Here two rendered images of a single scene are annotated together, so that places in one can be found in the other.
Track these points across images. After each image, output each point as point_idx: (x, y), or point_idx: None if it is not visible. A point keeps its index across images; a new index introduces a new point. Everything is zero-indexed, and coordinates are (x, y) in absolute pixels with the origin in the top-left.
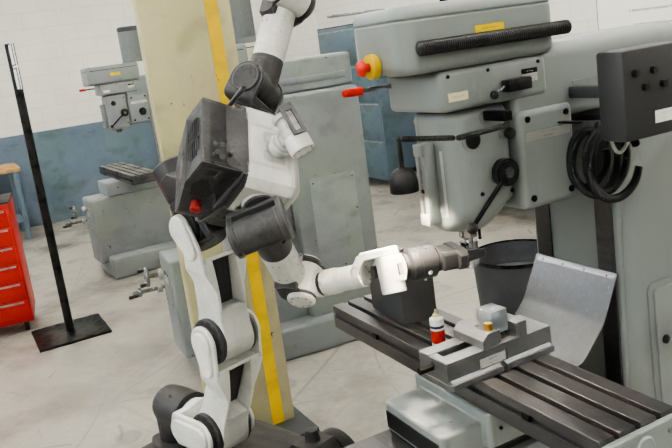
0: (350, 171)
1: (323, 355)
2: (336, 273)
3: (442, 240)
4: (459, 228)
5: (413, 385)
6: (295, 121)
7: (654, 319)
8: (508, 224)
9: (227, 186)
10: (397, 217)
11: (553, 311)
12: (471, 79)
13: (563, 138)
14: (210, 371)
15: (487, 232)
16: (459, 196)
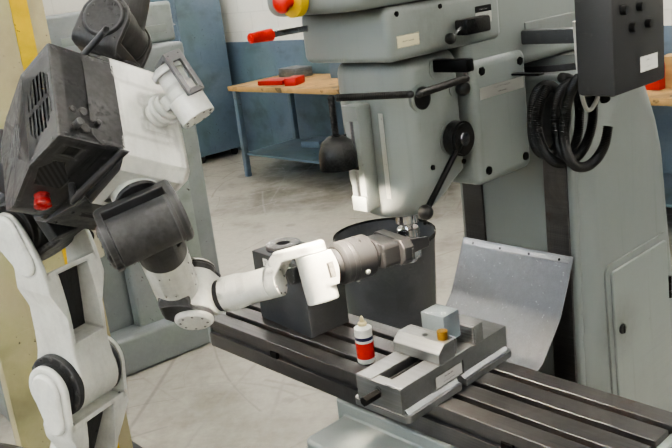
0: None
1: (156, 371)
2: (242, 281)
3: (273, 223)
4: (403, 212)
5: (273, 398)
6: (186, 76)
7: (611, 307)
8: (344, 201)
9: (91, 170)
10: (215, 199)
11: (492, 306)
12: (422, 18)
13: (517, 94)
14: (61, 426)
15: (322, 211)
16: (406, 171)
